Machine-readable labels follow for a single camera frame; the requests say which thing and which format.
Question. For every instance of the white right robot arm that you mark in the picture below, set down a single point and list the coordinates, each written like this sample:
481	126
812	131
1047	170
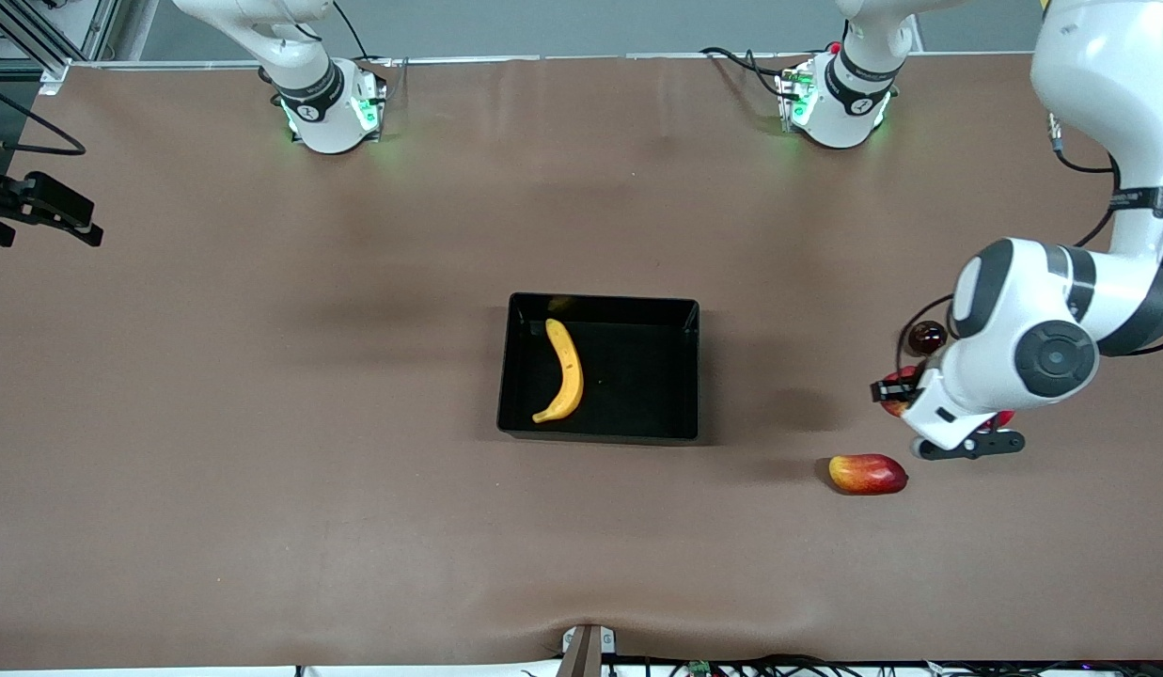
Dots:
327	122

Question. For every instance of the aluminium frame profile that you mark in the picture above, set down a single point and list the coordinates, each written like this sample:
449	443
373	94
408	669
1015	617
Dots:
45	52

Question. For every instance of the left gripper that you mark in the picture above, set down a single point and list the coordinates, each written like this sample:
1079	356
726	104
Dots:
893	388

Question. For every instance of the metal table edge bracket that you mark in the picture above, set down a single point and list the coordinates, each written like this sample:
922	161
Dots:
586	653

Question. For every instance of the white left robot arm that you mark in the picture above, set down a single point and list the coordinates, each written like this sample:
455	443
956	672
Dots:
1051	357

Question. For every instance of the round red apple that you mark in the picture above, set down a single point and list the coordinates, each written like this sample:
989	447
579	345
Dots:
1004	419

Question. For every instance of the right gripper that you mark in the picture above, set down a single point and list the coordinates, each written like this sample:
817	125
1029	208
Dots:
7	201

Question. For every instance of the red yellow mango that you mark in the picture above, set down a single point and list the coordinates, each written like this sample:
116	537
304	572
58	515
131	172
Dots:
868	475

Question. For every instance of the small red yellow apple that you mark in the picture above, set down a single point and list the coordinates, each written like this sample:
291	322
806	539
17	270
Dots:
893	408

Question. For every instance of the brown table cover mat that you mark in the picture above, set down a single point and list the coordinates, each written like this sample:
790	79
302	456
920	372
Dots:
261	423

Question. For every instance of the black plastic tray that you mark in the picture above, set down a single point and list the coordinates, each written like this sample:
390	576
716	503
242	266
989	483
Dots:
637	376

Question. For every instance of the dark purple plum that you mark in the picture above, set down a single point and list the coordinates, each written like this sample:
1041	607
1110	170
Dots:
924	337

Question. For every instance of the yellow banana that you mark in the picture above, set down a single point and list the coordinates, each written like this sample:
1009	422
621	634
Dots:
570	362

